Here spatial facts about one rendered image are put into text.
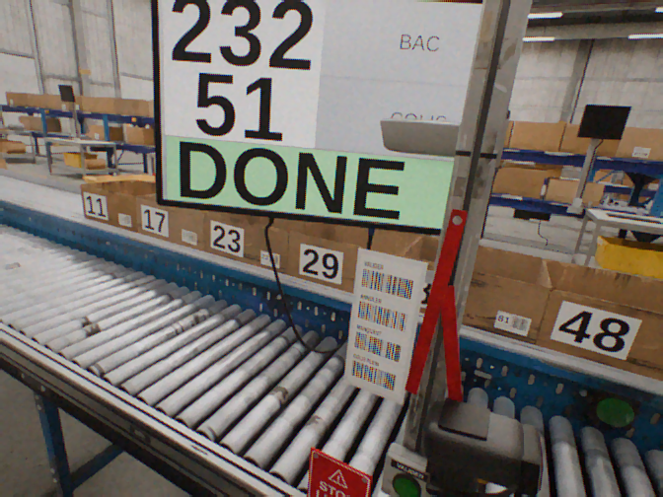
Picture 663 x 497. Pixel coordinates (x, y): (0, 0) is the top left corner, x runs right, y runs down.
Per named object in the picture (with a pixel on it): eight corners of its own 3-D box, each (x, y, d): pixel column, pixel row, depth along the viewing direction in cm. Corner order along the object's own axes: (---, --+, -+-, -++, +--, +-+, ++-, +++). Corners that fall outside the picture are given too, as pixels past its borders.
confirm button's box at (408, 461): (378, 494, 48) (384, 456, 46) (385, 476, 51) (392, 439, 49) (428, 521, 46) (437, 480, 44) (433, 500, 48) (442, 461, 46)
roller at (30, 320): (10, 333, 106) (9, 343, 108) (161, 278, 150) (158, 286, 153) (1, 321, 107) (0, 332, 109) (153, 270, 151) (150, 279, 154)
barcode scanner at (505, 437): (535, 545, 36) (546, 461, 34) (417, 500, 42) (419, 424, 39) (532, 492, 42) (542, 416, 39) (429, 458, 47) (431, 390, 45)
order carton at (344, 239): (285, 276, 127) (287, 230, 121) (325, 254, 152) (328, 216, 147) (392, 307, 111) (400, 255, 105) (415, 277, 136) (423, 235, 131)
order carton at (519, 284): (392, 307, 111) (400, 254, 105) (415, 277, 136) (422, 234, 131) (535, 347, 95) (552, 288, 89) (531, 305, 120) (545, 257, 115)
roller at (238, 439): (211, 462, 75) (210, 443, 73) (326, 345, 120) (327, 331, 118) (230, 472, 73) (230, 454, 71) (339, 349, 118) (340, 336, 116)
